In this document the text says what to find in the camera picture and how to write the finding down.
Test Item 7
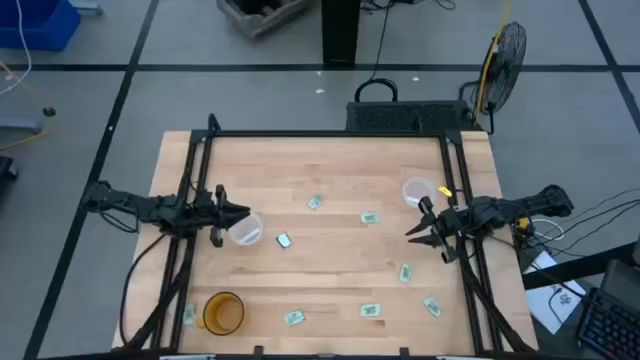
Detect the amber translucent cup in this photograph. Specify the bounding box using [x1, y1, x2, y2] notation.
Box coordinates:
[197, 291, 246, 337]

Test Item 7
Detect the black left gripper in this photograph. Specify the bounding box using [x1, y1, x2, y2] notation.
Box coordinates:
[193, 183, 252, 250]

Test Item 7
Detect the thin black cable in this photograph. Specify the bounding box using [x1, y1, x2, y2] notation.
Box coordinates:
[569, 187, 640, 224]

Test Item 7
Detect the black floor fan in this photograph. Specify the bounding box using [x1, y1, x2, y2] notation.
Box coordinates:
[459, 21, 528, 135]

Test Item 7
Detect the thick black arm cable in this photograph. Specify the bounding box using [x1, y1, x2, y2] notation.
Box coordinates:
[119, 232, 169, 346]

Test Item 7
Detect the black computer case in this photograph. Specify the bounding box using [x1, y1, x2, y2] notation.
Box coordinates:
[345, 99, 475, 134]

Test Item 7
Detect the clear plastic container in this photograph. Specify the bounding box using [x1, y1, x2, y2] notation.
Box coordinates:
[401, 176, 439, 209]
[227, 211, 265, 247]

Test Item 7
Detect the black metal table frame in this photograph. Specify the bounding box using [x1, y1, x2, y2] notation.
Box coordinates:
[112, 113, 539, 360]

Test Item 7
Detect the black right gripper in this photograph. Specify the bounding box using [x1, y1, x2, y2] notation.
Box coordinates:
[404, 196, 474, 265]

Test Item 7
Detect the thin white cable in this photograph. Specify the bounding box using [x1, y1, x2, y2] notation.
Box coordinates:
[0, 0, 33, 97]

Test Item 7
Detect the white coiled cable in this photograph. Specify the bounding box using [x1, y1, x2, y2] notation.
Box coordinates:
[528, 217, 566, 242]

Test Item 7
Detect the white paper sheet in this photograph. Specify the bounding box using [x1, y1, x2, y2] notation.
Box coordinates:
[524, 249, 587, 335]

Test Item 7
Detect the dark laptop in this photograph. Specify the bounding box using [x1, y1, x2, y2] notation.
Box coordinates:
[598, 258, 640, 306]

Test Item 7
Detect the black backlit keyboard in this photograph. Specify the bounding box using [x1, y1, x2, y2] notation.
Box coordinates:
[576, 287, 640, 360]

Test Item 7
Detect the grey wooden crate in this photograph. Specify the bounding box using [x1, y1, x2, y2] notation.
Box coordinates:
[215, 0, 314, 41]

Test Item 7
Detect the black rectangular post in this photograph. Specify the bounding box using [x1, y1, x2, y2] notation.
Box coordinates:
[321, 0, 362, 67]

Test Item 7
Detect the black looped cable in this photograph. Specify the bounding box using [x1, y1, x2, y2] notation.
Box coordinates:
[353, 0, 400, 104]

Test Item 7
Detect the blue plastic bin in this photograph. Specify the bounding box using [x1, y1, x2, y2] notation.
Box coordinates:
[0, 0, 82, 52]

